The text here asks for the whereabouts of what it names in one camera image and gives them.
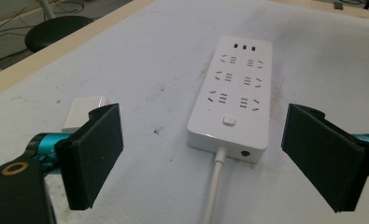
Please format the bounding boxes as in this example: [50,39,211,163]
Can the black round stool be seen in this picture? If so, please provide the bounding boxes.
[24,15,94,53]

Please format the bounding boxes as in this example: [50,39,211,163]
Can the black floor cable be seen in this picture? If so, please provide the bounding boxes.
[0,0,86,41]

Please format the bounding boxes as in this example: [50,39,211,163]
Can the white power strip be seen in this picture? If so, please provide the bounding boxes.
[186,35,274,164]

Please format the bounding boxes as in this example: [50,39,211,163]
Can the white charger plug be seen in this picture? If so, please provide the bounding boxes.
[61,96,112,133]

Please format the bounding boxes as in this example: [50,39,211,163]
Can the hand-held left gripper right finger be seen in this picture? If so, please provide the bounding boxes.
[280,104,369,214]

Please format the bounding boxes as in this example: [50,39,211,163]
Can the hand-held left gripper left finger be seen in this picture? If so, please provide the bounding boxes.
[54,103,124,211]

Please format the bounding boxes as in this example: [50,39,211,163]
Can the white power strip cable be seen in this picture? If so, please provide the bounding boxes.
[201,146,229,224]

